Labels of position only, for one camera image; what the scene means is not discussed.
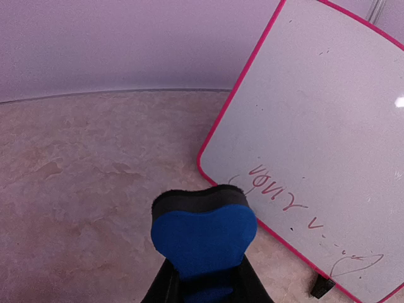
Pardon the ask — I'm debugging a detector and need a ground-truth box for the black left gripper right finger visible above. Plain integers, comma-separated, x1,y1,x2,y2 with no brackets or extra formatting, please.
230,255,274,303

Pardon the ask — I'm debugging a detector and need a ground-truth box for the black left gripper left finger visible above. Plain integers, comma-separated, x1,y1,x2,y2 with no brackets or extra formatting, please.
141,259,184,303

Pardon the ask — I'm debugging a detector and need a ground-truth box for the blue whiteboard eraser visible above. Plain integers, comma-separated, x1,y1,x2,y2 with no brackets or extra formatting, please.
151,184,258,302

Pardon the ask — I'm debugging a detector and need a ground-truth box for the pink framed whiteboard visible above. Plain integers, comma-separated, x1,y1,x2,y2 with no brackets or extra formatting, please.
198,1,403,302

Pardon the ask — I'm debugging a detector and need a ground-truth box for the wire whiteboard stand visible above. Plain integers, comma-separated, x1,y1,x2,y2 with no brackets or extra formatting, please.
310,275,336,299

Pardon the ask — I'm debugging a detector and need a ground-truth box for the right aluminium corner post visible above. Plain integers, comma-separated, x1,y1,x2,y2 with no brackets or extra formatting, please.
365,0,387,25

